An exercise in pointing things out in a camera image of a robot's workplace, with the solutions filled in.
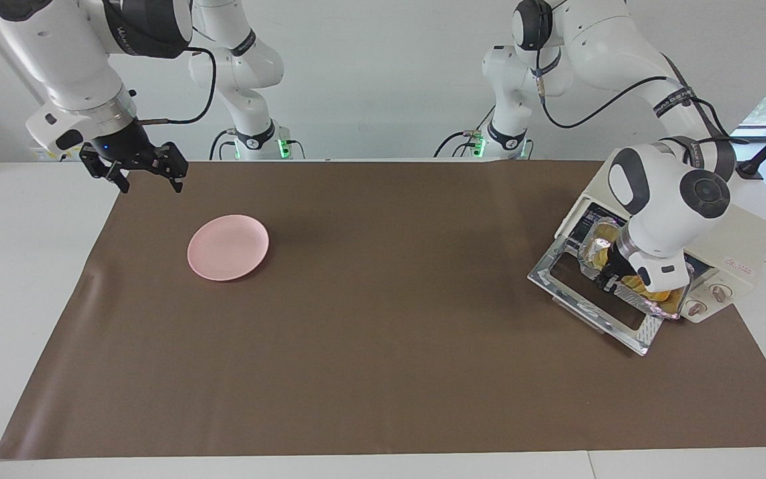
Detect black base cables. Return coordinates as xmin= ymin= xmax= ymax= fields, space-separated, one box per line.
xmin=209 ymin=128 xmax=305 ymax=160
xmin=433 ymin=103 xmax=495 ymax=158

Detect cream toaster oven body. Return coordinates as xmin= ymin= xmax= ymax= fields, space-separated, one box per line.
xmin=554 ymin=162 xmax=766 ymax=325

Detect yellow sliced bread loaf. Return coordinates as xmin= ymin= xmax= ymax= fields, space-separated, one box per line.
xmin=589 ymin=239 xmax=683 ymax=311

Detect black right base cables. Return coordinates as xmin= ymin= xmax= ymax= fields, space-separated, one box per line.
xmin=209 ymin=128 xmax=305 ymax=160

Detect black left base cables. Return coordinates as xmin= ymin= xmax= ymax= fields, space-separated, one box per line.
xmin=433 ymin=103 xmax=495 ymax=158

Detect aluminium foil tray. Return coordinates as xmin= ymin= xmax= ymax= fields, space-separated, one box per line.
xmin=576 ymin=220 xmax=695 ymax=321

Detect white wall power strip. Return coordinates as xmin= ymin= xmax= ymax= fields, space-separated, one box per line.
xmin=29 ymin=146 xmax=84 ymax=162

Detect brown table mat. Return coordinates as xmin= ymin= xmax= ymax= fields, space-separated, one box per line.
xmin=0 ymin=160 xmax=766 ymax=461

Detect pink round plate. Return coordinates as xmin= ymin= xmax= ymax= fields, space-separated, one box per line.
xmin=187 ymin=214 xmax=270 ymax=282

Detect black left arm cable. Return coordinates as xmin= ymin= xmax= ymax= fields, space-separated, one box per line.
xmin=535 ymin=67 xmax=749 ymax=144

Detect metal glass oven door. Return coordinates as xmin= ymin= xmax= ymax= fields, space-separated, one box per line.
xmin=527 ymin=236 xmax=673 ymax=357

